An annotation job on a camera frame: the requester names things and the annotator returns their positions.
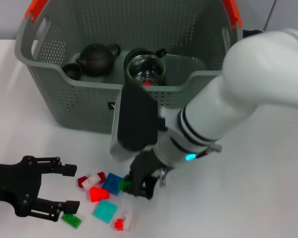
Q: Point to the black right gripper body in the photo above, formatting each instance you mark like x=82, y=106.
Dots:
x=146, y=166

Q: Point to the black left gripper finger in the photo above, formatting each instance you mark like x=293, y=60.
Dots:
x=69, y=169
x=73, y=207

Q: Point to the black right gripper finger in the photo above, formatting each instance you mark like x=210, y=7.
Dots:
x=135, y=191
x=149, y=189

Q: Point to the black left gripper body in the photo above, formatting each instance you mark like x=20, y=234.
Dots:
x=15, y=183

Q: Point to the green toy brick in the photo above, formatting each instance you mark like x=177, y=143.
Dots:
x=124, y=185

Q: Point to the long white toy brick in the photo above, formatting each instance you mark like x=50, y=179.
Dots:
x=128, y=220

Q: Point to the small red toy brick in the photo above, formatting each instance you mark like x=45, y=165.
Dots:
x=147, y=83
x=118, y=224

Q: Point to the grey perforated storage bin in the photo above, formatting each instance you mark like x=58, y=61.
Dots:
x=64, y=99

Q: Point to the small black ceramic teacup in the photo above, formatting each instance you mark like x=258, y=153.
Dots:
x=72, y=72

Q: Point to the green flat toy plate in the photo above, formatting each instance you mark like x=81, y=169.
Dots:
x=73, y=220

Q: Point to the dark red toy brick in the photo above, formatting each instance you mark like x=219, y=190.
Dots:
x=80, y=182

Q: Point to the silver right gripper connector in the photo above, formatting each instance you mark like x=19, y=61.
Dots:
x=163, y=177

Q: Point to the short white toy brick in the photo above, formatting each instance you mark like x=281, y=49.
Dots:
x=90, y=181

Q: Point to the blue toy plate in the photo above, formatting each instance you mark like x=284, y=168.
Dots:
x=111, y=184

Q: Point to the large red toy brick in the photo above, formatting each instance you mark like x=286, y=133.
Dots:
x=98, y=195

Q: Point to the cyan toy plate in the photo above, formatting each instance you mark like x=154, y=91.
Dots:
x=105, y=210

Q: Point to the black ceramic teapot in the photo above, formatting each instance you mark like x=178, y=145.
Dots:
x=96, y=59

